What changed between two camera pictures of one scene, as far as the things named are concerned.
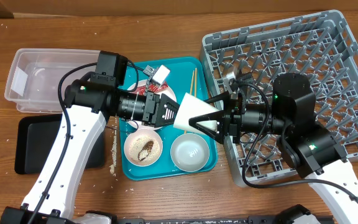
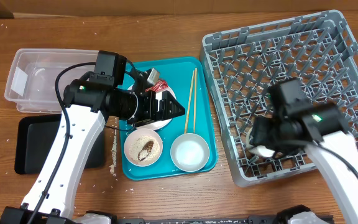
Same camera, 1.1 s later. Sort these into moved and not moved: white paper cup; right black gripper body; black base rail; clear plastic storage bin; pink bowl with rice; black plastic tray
Moved: white paper cup; right black gripper body
Not moved: pink bowl with rice; black plastic tray; clear plastic storage bin; black base rail
